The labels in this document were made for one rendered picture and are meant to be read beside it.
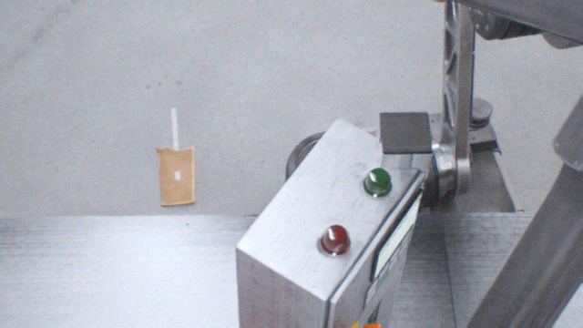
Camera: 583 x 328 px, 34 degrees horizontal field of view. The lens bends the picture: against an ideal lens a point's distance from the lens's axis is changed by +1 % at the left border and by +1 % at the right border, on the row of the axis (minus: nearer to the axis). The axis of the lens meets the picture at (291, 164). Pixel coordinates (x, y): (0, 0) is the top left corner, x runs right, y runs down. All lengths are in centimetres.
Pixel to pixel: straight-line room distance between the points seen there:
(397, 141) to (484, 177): 155
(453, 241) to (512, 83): 137
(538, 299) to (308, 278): 20
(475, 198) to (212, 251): 96
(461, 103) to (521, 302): 131
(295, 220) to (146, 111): 196
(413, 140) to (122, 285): 78
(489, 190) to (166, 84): 101
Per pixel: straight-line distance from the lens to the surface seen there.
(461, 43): 208
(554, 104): 289
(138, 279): 154
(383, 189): 84
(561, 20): 87
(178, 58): 288
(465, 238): 160
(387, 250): 87
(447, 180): 223
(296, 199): 84
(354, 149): 87
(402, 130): 86
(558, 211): 84
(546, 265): 85
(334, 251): 81
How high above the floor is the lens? 219
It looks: 56 degrees down
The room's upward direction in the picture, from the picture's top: 2 degrees clockwise
